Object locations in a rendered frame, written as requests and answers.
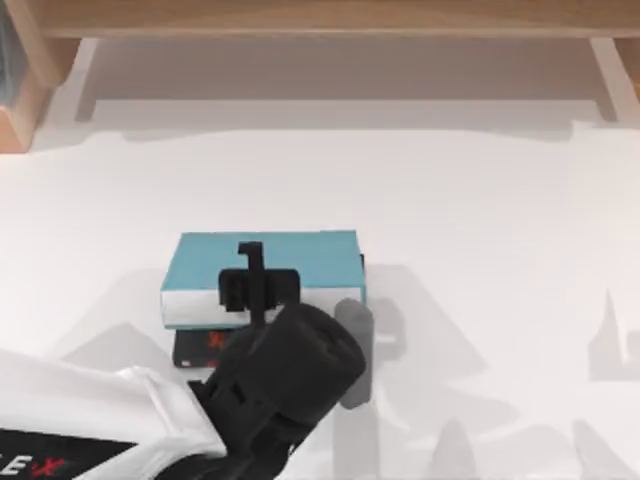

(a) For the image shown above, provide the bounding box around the wooden cupboard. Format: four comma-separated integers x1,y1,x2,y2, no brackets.
0,0,82,155

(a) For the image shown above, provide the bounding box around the wooden open shelf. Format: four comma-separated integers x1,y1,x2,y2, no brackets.
34,0,640,124

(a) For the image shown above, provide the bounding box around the teal book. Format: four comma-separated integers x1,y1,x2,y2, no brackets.
159,229,367,331

